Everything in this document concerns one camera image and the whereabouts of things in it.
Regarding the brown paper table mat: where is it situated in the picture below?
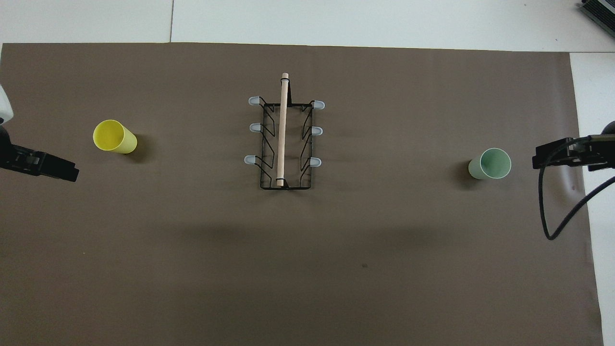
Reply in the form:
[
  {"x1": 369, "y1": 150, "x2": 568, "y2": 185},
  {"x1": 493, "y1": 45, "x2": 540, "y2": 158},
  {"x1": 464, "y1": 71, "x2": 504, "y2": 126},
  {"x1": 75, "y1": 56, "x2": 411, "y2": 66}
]
[{"x1": 0, "y1": 42, "x2": 605, "y2": 346}]

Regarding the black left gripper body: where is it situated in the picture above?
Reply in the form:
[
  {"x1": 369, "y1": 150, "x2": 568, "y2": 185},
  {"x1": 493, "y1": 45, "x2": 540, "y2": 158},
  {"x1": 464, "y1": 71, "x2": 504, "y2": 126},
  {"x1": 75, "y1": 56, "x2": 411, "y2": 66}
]
[{"x1": 0, "y1": 127, "x2": 47, "y2": 177}]

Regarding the black ribbed device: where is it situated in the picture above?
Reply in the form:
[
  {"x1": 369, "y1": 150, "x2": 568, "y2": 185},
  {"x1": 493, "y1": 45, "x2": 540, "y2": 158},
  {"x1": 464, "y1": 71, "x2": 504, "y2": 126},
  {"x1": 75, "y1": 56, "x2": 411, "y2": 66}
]
[{"x1": 579, "y1": 0, "x2": 615, "y2": 25}]

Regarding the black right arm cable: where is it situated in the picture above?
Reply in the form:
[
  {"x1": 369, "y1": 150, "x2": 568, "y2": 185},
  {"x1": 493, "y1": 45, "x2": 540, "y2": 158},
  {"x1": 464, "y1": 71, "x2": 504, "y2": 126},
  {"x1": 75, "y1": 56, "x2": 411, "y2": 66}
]
[{"x1": 538, "y1": 136, "x2": 615, "y2": 240}]

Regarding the pale green plastic cup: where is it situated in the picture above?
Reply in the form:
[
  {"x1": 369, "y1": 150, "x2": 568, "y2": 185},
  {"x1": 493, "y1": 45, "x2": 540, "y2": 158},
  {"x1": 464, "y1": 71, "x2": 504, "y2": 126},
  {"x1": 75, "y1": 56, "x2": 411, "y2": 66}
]
[{"x1": 468, "y1": 148, "x2": 512, "y2": 180}]

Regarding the yellow plastic cup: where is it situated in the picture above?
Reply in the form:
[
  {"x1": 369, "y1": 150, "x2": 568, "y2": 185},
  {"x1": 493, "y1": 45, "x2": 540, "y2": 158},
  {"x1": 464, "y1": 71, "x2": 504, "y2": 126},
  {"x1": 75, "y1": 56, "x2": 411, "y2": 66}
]
[{"x1": 93, "y1": 120, "x2": 138, "y2": 154}]

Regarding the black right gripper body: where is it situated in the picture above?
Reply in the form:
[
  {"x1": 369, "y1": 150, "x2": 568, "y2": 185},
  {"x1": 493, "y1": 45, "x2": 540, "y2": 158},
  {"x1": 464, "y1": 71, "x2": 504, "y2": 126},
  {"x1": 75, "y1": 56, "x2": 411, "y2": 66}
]
[{"x1": 572, "y1": 135, "x2": 615, "y2": 172}]

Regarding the black wire cup rack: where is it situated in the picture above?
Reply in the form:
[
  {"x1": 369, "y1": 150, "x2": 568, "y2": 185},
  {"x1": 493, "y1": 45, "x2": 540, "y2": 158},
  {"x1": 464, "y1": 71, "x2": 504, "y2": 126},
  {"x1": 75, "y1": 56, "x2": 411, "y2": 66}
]
[{"x1": 244, "y1": 73, "x2": 326, "y2": 190}]

